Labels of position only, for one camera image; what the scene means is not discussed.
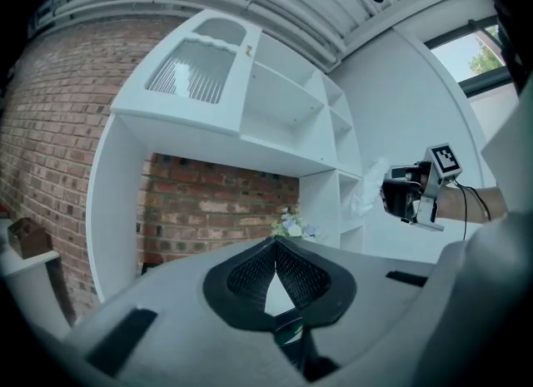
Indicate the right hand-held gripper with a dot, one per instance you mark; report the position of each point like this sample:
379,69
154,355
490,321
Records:
445,160

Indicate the black framed window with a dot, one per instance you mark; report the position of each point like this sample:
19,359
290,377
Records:
466,61

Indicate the person's right forearm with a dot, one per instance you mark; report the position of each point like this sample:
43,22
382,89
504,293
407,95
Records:
472,210

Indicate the person's black shirt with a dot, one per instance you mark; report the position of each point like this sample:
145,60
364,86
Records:
518,44

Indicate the brown wooden box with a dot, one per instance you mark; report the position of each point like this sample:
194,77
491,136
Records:
29,239

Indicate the blue and white flower bouquet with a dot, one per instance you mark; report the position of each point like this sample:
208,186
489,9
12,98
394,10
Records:
293,229

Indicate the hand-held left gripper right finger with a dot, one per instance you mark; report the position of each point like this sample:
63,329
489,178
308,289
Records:
304,281

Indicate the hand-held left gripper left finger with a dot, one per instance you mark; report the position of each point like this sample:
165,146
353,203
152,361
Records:
250,281

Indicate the white ribbed glass cabinet door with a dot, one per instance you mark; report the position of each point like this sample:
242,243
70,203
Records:
195,73

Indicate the white cloth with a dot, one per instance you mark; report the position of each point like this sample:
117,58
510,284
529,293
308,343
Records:
368,190

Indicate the white side table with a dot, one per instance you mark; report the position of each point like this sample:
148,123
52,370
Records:
25,285

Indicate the white hutch shelf unit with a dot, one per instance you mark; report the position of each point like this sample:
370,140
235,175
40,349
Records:
283,106

